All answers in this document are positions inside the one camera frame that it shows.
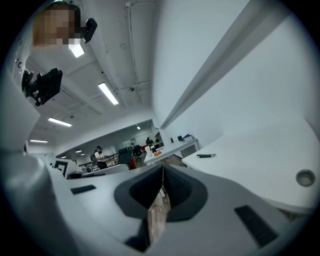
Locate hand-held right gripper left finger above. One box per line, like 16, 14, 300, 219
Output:
49, 164, 165, 256

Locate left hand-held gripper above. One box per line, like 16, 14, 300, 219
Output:
51, 157, 82, 180

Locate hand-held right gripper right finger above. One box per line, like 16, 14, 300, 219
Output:
144, 164, 313, 256

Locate black office chair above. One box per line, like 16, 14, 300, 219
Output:
133, 144, 144, 161
117, 147, 133, 169

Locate person's white shirt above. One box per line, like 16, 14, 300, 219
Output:
1, 37, 42, 154

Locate white background desk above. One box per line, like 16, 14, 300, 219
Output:
144, 138, 200, 166

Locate grey round desk grommet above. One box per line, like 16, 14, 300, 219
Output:
295, 169, 316, 187

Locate white ceiling pipe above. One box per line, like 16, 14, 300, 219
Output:
124, 1, 145, 102

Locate person's head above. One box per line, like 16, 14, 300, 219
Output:
32, 2, 82, 50

